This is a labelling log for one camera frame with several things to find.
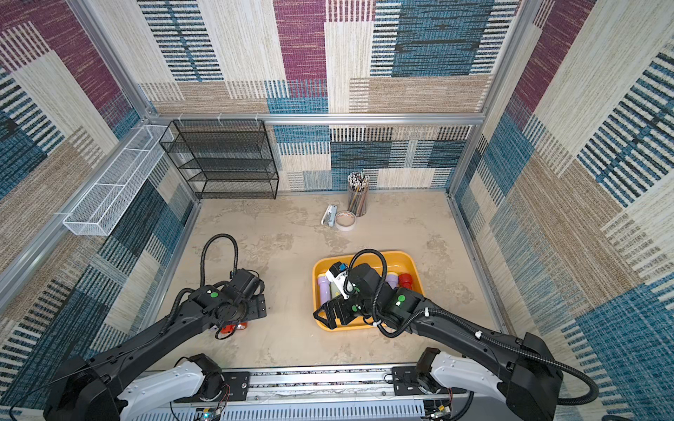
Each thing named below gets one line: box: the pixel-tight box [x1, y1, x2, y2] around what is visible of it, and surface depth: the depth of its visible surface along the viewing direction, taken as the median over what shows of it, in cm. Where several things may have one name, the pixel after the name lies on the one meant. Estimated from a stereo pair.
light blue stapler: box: [321, 203, 337, 228], surface depth 113 cm
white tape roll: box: [335, 210, 358, 232], surface depth 111 cm
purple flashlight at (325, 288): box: [317, 273, 331, 307], surface depth 91 cm
